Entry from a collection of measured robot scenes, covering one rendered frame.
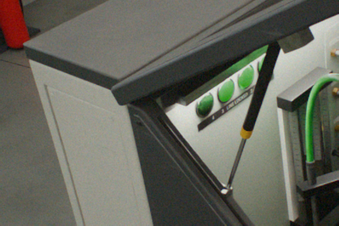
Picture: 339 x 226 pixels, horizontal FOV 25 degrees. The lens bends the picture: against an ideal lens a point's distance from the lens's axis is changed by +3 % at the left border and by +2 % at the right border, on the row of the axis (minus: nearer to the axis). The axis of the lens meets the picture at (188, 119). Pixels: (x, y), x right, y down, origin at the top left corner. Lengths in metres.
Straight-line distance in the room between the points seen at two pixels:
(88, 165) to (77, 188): 0.11
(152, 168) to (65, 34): 0.33
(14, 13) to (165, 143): 3.83
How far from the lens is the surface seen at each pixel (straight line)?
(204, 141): 1.47
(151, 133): 1.33
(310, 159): 1.62
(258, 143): 1.61
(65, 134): 1.57
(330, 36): 1.71
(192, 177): 1.30
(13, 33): 5.13
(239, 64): 1.44
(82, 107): 1.47
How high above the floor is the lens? 2.11
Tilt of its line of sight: 31 degrees down
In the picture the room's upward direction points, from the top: 10 degrees counter-clockwise
